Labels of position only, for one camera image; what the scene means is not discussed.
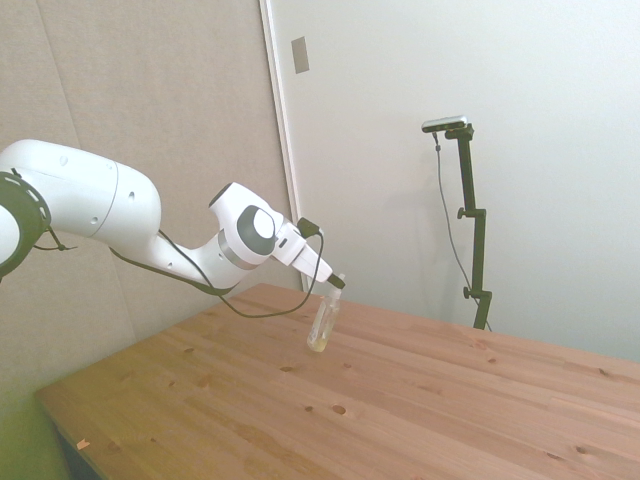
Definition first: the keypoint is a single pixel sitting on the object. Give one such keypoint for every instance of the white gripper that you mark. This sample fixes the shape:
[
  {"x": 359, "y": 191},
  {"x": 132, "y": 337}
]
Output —
[{"x": 300, "y": 250}]

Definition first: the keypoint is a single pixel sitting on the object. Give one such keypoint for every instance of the clear sanitizer pump bottle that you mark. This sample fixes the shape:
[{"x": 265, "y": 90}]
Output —
[{"x": 322, "y": 325}]

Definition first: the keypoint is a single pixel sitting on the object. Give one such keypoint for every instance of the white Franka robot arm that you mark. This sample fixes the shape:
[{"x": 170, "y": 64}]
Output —
[{"x": 90, "y": 195}]

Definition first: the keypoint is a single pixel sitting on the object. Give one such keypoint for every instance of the small orange tape piece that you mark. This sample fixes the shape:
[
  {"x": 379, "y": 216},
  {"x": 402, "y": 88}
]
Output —
[{"x": 83, "y": 443}]

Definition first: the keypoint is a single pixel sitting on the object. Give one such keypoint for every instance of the black jointed camera stand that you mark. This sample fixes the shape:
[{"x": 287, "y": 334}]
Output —
[{"x": 479, "y": 250}]

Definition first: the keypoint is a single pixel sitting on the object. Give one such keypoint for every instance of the white wall corner trim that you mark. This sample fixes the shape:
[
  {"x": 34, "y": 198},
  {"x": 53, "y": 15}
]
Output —
[{"x": 280, "y": 100}]

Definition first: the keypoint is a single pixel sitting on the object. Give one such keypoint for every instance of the grey stereo camera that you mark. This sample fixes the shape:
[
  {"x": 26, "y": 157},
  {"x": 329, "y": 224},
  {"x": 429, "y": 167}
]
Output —
[{"x": 445, "y": 122}]

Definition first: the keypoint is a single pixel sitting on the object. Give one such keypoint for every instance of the grey wall plate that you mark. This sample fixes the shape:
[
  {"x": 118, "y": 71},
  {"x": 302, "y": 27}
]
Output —
[{"x": 300, "y": 55}]

